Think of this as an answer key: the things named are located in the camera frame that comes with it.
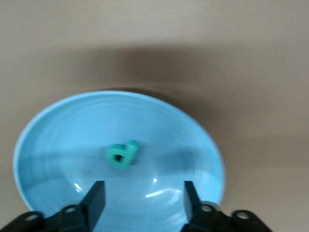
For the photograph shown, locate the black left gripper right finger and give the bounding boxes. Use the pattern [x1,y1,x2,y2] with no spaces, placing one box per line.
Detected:
[182,180,273,232]

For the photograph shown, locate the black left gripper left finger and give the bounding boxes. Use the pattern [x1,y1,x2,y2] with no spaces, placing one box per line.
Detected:
[0,180,107,232]

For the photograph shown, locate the teal foam letter p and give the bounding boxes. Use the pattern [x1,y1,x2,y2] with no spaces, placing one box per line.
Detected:
[105,140,139,170]

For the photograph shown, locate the blue plate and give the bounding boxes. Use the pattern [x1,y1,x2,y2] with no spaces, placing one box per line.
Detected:
[12,90,226,232]

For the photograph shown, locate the brown table cover sheet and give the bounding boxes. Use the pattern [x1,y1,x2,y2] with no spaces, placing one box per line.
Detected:
[0,0,309,232]

